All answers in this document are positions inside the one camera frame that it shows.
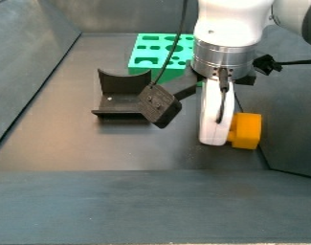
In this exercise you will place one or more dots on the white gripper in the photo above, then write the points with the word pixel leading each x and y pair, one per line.
pixel 216 113

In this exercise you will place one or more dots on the yellow three prong object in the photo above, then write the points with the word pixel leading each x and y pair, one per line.
pixel 245 130

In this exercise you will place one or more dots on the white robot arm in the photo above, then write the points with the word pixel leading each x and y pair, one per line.
pixel 227 33

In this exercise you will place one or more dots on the black cradle fixture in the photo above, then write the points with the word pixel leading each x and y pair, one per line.
pixel 120 90

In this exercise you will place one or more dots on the green foam shape board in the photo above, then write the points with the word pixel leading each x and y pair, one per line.
pixel 149 52

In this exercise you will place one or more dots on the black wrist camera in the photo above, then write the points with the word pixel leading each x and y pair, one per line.
pixel 159 102

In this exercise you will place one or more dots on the black cable connector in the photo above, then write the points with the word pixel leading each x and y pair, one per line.
pixel 265 64

